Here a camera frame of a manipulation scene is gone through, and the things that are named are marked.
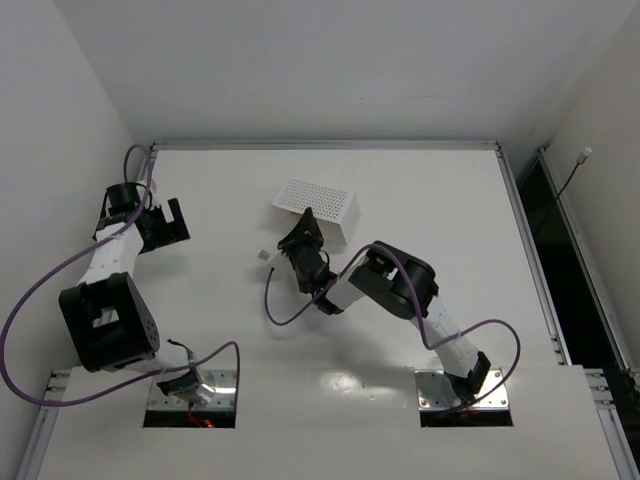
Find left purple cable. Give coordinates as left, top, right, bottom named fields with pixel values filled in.
left=0, top=144, right=242, bottom=407

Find white perforated plastic box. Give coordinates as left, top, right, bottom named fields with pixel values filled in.
left=271, top=178, right=361, bottom=246

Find metal base plate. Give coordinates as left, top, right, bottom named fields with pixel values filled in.
left=147, top=369, right=237, bottom=413
left=415, top=368, right=512, bottom=414

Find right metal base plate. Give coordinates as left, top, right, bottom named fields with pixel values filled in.
left=415, top=368, right=512, bottom=414

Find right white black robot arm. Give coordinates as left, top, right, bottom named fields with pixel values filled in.
left=277, top=208, right=491, bottom=404

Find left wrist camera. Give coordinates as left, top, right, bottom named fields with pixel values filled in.
left=98, top=182, right=144, bottom=228

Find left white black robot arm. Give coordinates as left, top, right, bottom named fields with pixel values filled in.
left=59, top=181, right=213, bottom=406

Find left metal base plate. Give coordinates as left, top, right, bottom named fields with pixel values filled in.
left=147, top=369, right=237, bottom=413

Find black wall cable white plug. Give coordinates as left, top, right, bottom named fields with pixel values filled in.
left=534, top=146, right=593, bottom=237

